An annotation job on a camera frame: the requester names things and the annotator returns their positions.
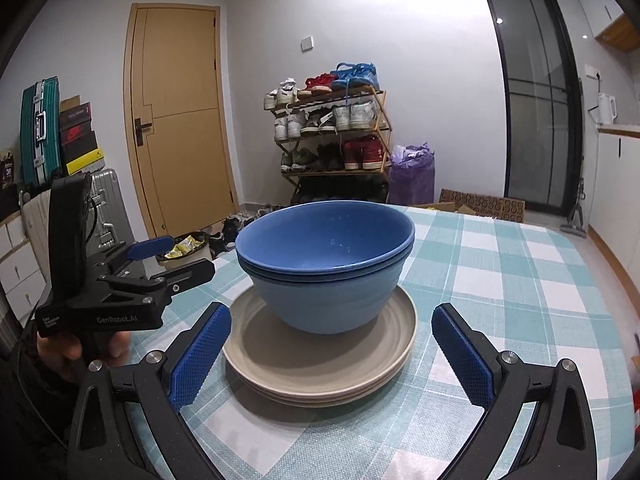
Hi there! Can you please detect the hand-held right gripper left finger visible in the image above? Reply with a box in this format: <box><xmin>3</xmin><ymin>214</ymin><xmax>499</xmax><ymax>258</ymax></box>
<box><xmin>66</xmin><ymin>301</ymin><xmax>233</xmax><ymax>480</ymax></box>

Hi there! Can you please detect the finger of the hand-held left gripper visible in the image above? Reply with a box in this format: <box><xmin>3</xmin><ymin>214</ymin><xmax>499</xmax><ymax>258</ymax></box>
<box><xmin>97</xmin><ymin>259</ymin><xmax>217</xmax><ymax>306</ymax></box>
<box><xmin>87</xmin><ymin>236</ymin><xmax>173</xmax><ymax>278</ymax></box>

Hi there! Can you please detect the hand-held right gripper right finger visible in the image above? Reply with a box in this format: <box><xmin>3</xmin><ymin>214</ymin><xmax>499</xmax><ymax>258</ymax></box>
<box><xmin>431</xmin><ymin>302</ymin><xmax>598</xmax><ymax>480</ymax></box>

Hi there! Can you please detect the beige round plate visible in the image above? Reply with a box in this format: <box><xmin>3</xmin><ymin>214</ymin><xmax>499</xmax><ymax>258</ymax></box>
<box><xmin>221</xmin><ymin>285</ymin><xmax>419</xmax><ymax>395</ymax></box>
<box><xmin>235</xmin><ymin>375</ymin><xmax>403</xmax><ymax>408</ymax></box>
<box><xmin>227</xmin><ymin>355</ymin><xmax>413</xmax><ymax>402</ymax></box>

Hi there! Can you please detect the blue bowl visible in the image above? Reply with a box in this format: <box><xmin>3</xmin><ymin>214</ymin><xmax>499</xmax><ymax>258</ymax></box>
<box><xmin>235</xmin><ymin>201</ymin><xmax>416</xmax><ymax>281</ymax></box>
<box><xmin>239</xmin><ymin>245</ymin><xmax>412</xmax><ymax>335</ymax></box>

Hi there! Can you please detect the person's left forearm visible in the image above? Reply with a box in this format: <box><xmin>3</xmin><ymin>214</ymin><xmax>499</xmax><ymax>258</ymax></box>
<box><xmin>0</xmin><ymin>340</ymin><xmax>76</xmax><ymax>461</ymax></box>

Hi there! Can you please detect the person's left hand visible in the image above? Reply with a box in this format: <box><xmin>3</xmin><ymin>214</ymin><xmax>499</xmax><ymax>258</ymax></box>
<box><xmin>36</xmin><ymin>331</ymin><xmax>133</xmax><ymax>383</ymax></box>

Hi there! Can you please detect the waste bin with yellow wrappers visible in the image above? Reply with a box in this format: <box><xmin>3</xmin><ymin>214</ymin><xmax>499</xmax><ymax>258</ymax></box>
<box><xmin>155</xmin><ymin>230</ymin><xmax>215</xmax><ymax>267</ymax></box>

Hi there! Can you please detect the white drawer unit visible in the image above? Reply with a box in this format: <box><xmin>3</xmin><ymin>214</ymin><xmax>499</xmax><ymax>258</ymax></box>
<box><xmin>0</xmin><ymin>195</ymin><xmax>51</xmax><ymax>321</ymax></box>

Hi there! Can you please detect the silver suitcase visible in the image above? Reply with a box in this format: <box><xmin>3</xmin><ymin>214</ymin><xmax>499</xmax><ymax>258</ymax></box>
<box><xmin>82</xmin><ymin>167</ymin><xmax>136</xmax><ymax>261</ymax></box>

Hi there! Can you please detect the pile of dark shoes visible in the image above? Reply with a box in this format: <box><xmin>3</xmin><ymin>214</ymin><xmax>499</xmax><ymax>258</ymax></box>
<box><xmin>207</xmin><ymin>202</ymin><xmax>296</xmax><ymax>256</ymax></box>

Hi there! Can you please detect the black yellow shoe box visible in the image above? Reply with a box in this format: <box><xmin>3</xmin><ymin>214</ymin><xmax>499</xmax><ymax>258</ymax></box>
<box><xmin>65</xmin><ymin>147</ymin><xmax>106</xmax><ymax>177</ymax></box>

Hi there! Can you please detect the dark printed box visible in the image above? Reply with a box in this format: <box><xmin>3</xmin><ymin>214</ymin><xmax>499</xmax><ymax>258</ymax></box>
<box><xmin>0</xmin><ymin>147</ymin><xmax>21</xmax><ymax>221</ymax></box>

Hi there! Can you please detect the black red shoe box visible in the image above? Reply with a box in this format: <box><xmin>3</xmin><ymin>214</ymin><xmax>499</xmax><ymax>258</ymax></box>
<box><xmin>60</xmin><ymin>120</ymin><xmax>98</xmax><ymax>153</ymax></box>

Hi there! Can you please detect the teal suitcase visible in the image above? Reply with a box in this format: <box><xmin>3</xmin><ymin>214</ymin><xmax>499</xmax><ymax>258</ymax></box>
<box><xmin>20</xmin><ymin>77</ymin><xmax>63</xmax><ymax>186</ymax></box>

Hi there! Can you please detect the dark maroon shoe box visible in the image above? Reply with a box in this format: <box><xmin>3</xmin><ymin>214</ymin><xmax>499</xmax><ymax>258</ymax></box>
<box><xmin>59</xmin><ymin>95</ymin><xmax>93</xmax><ymax>122</ymax></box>

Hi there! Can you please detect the open cardboard box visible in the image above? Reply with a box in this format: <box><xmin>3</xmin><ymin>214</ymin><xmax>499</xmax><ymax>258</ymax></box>
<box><xmin>415</xmin><ymin>201</ymin><xmax>476</xmax><ymax>217</ymax></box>

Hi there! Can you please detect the grey stick vacuum cleaner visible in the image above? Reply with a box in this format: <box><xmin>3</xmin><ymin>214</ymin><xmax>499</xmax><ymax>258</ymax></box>
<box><xmin>559</xmin><ymin>77</ymin><xmax>591</xmax><ymax>238</ymax></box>

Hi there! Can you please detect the purple plastic bag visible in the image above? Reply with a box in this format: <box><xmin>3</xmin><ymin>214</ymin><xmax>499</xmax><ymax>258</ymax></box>
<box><xmin>389</xmin><ymin>144</ymin><xmax>437</xmax><ymax>207</ymax></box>

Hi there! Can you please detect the tan wooden door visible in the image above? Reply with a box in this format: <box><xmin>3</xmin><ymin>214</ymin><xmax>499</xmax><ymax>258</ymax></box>
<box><xmin>127</xmin><ymin>2</ymin><xmax>241</xmax><ymax>241</ymax></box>

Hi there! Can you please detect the wooden shoe rack with shoes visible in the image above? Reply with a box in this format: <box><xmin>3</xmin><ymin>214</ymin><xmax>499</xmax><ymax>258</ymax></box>
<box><xmin>262</xmin><ymin>61</ymin><xmax>393</xmax><ymax>201</ymax></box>

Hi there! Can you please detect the white kitchen cabinet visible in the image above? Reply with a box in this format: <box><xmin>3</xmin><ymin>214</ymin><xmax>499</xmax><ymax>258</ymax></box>
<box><xmin>587</xmin><ymin>124</ymin><xmax>640</xmax><ymax>281</ymax></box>

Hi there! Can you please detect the black-framed glass door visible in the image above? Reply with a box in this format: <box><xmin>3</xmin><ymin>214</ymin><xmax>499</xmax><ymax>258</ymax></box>
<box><xmin>480</xmin><ymin>0</ymin><xmax>586</xmax><ymax>216</ymax></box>

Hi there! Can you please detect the white electric kettle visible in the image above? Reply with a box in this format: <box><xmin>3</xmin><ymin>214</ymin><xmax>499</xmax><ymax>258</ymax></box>
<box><xmin>595</xmin><ymin>92</ymin><xmax>618</xmax><ymax>126</ymax></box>

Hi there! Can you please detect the brown ring-patterned mat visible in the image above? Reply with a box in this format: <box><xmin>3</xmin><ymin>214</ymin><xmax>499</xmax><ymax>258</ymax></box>
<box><xmin>439</xmin><ymin>189</ymin><xmax>527</xmax><ymax>223</ymax></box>

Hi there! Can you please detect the wooden wall cabinet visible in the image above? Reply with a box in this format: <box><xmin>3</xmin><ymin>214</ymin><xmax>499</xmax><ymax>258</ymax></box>
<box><xmin>567</xmin><ymin>0</ymin><xmax>640</xmax><ymax>53</ymax></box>

